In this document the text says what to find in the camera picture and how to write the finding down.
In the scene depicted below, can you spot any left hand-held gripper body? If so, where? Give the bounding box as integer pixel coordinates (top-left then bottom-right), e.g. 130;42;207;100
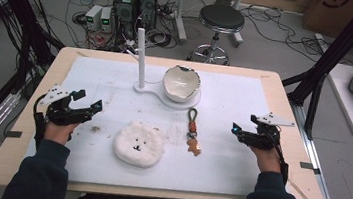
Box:
36;82;95;130

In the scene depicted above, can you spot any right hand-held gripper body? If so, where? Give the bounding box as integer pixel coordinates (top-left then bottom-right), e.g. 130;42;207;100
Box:
241;108;297;154

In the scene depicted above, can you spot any person's left hand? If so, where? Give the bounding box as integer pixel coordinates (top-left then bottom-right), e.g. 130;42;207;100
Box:
42;118;81;149

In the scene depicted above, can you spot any person's right hand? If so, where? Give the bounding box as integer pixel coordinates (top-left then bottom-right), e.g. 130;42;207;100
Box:
246;143;285;176

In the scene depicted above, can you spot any white table mat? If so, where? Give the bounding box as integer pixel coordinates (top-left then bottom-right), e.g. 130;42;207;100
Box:
22;49;297;199

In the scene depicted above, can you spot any wooden table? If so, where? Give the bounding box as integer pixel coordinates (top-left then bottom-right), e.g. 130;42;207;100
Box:
0;38;340;199

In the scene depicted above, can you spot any white fluffy bear pouch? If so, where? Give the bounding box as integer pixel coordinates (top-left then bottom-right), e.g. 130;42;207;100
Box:
110;119;169;171

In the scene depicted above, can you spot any white stand with pole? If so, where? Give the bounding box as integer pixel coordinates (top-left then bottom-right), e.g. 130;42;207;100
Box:
129;27;209;113

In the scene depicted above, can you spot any white eggshell-shaped bowl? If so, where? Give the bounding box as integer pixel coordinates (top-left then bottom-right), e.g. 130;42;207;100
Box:
159;63;203;105

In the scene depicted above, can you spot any grey power supply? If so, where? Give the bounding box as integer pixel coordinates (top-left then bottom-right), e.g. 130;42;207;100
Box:
83;3;105;32
98;4;116;34

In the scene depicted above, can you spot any black computer tower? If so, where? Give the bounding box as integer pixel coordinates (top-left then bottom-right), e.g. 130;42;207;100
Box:
108;0;140;40
134;0;160;32

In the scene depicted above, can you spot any white metal table leg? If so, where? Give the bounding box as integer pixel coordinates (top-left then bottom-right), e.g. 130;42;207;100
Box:
226;0;249;49
170;0;193;45

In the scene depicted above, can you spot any black round stool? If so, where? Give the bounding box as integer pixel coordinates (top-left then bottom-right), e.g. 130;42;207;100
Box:
186;1;247;67

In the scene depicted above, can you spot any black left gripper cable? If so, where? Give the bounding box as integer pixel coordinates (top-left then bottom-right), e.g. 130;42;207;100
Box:
28;92;50;150

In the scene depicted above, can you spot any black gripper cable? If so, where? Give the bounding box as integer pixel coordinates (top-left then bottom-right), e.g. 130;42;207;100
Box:
270;137;294;187
28;92;50;150

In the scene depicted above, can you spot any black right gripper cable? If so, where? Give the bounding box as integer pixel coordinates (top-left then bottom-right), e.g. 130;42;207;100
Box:
270;137;294;187

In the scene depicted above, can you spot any brown bear keychain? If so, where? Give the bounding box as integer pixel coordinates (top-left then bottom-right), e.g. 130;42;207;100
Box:
182;106;208;158

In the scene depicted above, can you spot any black metal frame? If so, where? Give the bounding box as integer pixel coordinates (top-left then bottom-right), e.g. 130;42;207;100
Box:
275;0;353;145
0;0;71;164

